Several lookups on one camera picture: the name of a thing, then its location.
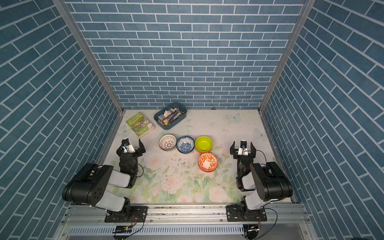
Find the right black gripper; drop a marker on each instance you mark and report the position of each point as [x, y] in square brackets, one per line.
[253, 152]

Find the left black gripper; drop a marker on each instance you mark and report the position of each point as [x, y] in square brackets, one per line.
[138, 152]

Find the orange floral bowl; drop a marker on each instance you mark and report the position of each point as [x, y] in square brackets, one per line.
[207, 162]

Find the maroon patterned white bowl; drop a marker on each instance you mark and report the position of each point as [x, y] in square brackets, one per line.
[167, 142]

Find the lime green plastic bowl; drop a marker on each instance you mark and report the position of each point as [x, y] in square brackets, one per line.
[204, 143]

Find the large blue floral bowl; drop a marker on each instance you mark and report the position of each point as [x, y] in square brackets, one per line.
[185, 144]

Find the orange plastic bowl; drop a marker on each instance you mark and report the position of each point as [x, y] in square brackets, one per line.
[202, 152]

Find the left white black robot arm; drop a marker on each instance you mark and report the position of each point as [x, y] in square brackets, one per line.
[89, 185]

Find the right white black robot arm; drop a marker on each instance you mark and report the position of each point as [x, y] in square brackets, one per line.
[261, 183]

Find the green paperback book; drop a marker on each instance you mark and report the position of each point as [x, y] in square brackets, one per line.
[140, 125]

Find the teal plastic bin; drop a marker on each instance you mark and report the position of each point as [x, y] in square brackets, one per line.
[171, 115]

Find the left circuit board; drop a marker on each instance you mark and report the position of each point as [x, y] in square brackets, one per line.
[125, 230]

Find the circuit board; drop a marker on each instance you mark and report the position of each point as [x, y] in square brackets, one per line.
[251, 231]
[125, 230]

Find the right circuit board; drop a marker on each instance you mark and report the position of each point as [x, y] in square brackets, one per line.
[251, 231]

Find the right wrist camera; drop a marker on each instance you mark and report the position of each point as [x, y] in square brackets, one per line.
[243, 150]

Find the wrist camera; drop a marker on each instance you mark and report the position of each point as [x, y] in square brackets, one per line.
[243, 150]
[127, 146]

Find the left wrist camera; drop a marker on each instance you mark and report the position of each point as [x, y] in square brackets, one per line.
[127, 146]

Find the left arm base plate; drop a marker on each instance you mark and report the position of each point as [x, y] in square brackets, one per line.
[126, 214]

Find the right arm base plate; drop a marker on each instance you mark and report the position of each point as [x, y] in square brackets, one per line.
[238, 213]

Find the aluminium mounting rail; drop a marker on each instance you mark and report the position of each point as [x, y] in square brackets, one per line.
[177, 214]

